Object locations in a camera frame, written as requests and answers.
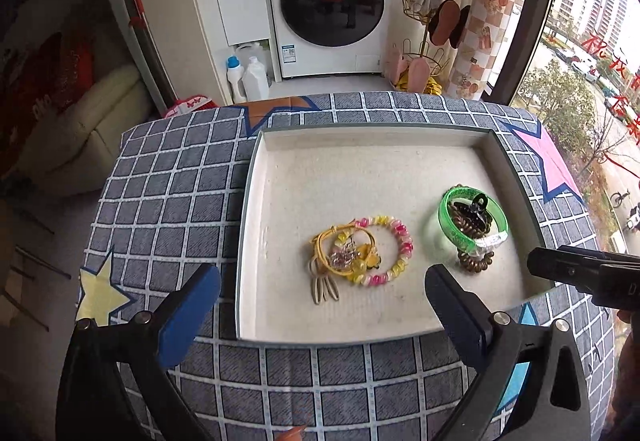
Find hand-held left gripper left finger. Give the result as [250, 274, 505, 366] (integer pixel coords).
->
[55, 262, 223, 441]

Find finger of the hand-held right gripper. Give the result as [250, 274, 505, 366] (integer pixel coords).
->
[527, 245, 640, 309]

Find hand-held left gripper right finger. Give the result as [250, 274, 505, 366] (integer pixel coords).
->
[424, 263, 593, 441]

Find brown spiral hair tie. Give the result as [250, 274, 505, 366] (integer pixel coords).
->
[450, 201, 496, 274]

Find pink yellow bead bracelet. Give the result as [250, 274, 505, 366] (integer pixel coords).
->
[350, 215, 415, 287]

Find green translucent bangle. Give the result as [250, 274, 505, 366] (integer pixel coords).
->
[438, 186, 510, 254]

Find black hair claw clip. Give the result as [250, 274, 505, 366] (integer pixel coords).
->
[449, 193, 493, 234]

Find silver charm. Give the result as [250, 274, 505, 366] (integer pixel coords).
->
[327, 241, 363, 272]

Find beige knotted hair tie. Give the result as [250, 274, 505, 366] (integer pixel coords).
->
[307, 256, 343, 306]

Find yellow hair tie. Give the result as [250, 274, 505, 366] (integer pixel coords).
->
[311, 226, 383, 284]

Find white shallow tray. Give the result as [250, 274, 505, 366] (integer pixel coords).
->
[234, 123, 558, 347]

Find grey checked star blanket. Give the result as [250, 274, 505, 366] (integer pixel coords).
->
[75, 91, 618, 441]

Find green tree outdoors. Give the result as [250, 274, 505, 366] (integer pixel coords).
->
[515, 58, 608, 162]

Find red white bag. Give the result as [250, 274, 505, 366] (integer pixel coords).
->
[161, 93, 218, 119]

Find cream sofa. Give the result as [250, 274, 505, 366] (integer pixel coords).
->
[20, 63, 156, 192]

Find pink checkered curtain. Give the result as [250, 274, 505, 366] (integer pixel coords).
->
[447, 0, 523, 99]

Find red window decal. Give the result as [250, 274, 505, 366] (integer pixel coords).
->
[580, 28, 640, 152]

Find pink slipper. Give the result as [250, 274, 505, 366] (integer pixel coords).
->
[407, 58, 431, 94]
[387, 43, 407, 82]

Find blue-capped detergent bottle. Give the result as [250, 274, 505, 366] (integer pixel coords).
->
[226, 56, 248, 104]

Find white detergent jug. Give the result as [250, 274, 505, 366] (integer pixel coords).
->
[241, 56, 271, 102]

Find brown slipper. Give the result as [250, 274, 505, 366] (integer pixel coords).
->
[431, 0, 462, 46]

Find red cushion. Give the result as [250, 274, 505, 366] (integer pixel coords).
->
[0, 28, 101, 162]

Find white washing machine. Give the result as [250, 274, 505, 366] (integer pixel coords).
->
[261, 0, 398, 80]

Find gold wire slipper rack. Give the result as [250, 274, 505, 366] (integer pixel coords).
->
[387, 0, 473, 94]

